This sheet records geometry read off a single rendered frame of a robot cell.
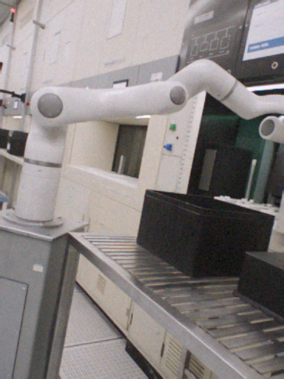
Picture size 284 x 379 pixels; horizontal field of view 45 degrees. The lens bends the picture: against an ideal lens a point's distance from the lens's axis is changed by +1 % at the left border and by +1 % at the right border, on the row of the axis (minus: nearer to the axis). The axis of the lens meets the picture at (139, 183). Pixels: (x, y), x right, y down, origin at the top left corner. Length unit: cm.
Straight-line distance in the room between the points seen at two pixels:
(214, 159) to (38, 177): 100
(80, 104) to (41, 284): 54
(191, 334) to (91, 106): 73
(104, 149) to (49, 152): 200
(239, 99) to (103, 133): 195
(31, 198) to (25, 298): 29
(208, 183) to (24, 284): 109
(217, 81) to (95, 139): 194
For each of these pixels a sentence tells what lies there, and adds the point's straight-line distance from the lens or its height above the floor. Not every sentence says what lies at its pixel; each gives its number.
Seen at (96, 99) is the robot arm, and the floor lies 118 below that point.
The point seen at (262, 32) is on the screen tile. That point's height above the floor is 156.
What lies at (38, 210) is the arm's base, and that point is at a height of 81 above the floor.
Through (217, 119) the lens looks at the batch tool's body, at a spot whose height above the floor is 131.
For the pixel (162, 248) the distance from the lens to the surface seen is 95.
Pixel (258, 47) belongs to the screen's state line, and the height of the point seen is 151.
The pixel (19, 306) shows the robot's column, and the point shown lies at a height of 54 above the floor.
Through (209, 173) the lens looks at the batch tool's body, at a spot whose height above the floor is 101.
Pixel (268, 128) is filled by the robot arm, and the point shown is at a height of 121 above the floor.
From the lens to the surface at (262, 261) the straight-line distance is 77.
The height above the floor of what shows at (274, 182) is 102.
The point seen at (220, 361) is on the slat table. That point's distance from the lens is 57.
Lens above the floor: 103
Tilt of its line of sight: 4 degrees down
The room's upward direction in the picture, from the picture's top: 10 degrees clockwise
